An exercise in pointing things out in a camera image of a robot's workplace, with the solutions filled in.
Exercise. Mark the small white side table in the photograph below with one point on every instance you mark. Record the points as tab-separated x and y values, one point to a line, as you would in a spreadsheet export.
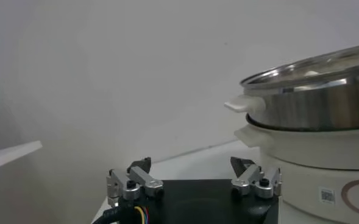
14	153

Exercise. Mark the cream electric cooker base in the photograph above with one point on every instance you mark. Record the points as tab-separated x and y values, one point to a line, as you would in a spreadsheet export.
304	179

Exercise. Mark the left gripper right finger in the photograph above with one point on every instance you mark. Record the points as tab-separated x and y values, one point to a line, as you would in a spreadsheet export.
249	179

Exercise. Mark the steel perforated steamer basket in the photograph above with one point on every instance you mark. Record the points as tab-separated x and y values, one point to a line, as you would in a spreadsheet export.
304	109

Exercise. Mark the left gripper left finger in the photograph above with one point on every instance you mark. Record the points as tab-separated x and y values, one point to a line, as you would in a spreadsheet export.
142	179

